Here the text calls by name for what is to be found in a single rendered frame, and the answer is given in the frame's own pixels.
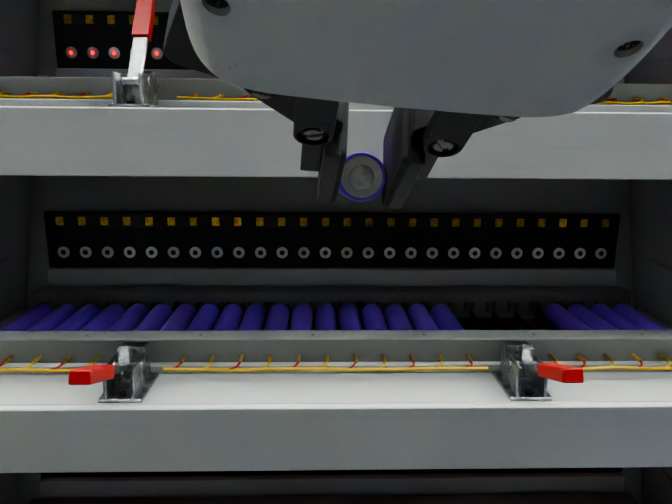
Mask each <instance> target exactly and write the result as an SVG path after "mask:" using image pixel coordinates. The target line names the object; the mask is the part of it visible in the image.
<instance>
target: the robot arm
mask: <svg viewBox="0 0 672 504"><path fill-rule="evenodd" d="M671 27H672V0H173V3H172V6H171V8H170V11H169V16H168V22H167V28H166V33H165V39H164V45H163V53H164V55H165V56H166V57H167V58H168V59H169V60H170V61H171V62H173V63H175V64H178V65H181V66H184V67H187V68H190V69H193V70H196V71H199V72H202V73H205V74H208V75H211V76H214V77H217V78H220V79H222V80H224V81H226V82H228V83H231V84H233V85H236V86H239V87H242V88H243V89H244V90H245V91H246V92H247V93H249V94H250V95H252V96H254V97H255V98H257V99H258V100H260V101H261V102H263V103H264V104H266V105H268V106H269V107H271V108H272V109H274V110H275V111H277V112H278V113H280V114H282V115H283V116H285V117H286V118H288V119H289V120H291V121H292V122H294V125H293V136H294V138H295V139H296V140H297V141H298V142H299V143H301V144H302V151H301V165H300V170H304V171H316V172H318V186H317V203H326V204H330V203H332V202H334V201H336V197H337V193H338V189H339V184H340V180H341V176H342V172H343V168H344V164H345V160H346V155H347V136H348V113H349V102H350V103H360V104H371V105H381V106H391V107H394V109H393V112H392V115H391V118H390V121H389V124H388V127H387V130H386V133H385V136H384V141H383V165H384V168H385V171H386V183H385V186H384V188H383V193H382V204H383V205H384V206H386V207H387V208H389V209H401V208H402V206H403V204H404V202H405V201H406V199H407V197H408V195H409V193H410V191H411V189H412V187H413V185H414V184H415V182H416V180H425V179H426V178H427V176H428V175H429V173H430V171H431V169H432V168H433V166H434V164H435V162H436V160H437V159H438V157H450V156H453V155H456V154H458V153H459V152H460V151H461V150H462V149H463V148H464V146H465V144H466V143H467V141H468V140H469V138H470V137H471V135H472V134H473V133H475V132H478V131H482V130H485V129H488V128H491V127H494V126H497V125H500V124H503V123H506V122H513V121H516V119H518V118H521V117H552V116H560V115H565V114H571V113H574V112H577V111H579V110H581V109H583V108H584V107H586V106H588V105H592V104H596V103H600V102H602V101H604V100H606V99H607V98H608V97H609V96H610V95H611V94H612V92H613V88H614V85H615V84H617V83H618V82H619V81H620V80H621V79H622V78H623V77H624V76H625V75H626V74H627V73H628V72H630V71H631V70H632V69H633V68H634V67H635V66H636V65H637V64H638V62H639V61H640V60H641V59H642V58H643V57H644V56H645V55H646V54H647V53H648V52H649V51H650V50H651V49H652V48H653V47H654V46H655V45H656V43H657V42H658V41H659V40H660V39H661V38H662V37H663V36H664V35H665V34H666V32H667V31H668V30H669V29H670V28H671Z"/></svg>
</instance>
